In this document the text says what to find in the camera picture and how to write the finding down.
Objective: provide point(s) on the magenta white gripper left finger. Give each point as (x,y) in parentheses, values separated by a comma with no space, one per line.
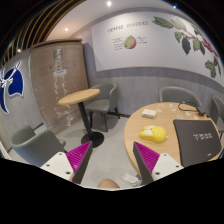
(72,165)

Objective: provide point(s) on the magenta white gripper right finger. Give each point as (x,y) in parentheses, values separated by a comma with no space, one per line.
(152,165)

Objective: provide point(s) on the yellow computer mouse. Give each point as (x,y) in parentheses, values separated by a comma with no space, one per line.
(155,134)

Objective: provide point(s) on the black mouse pad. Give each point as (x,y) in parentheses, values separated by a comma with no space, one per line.
(198,141)

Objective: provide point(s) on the crumpled plastic wrapper on floor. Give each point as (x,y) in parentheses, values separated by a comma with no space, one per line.
(133,180)

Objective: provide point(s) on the grey chair lower left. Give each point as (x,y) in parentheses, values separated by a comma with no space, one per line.
(34,148)

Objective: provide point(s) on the small round wooden table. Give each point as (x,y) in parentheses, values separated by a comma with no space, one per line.
(80,97)

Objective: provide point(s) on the person's knee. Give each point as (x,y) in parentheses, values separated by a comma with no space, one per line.
(108,183)

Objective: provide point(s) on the grey chair behind small table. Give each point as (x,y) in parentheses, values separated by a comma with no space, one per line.
(105,101)

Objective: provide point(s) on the grey chair behind round table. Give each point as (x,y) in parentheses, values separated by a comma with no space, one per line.
(178,95)

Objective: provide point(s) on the grey chair far right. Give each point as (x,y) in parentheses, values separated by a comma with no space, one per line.
(217,113)

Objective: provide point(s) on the wooden panel door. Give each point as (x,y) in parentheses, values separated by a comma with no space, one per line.
(57,69)

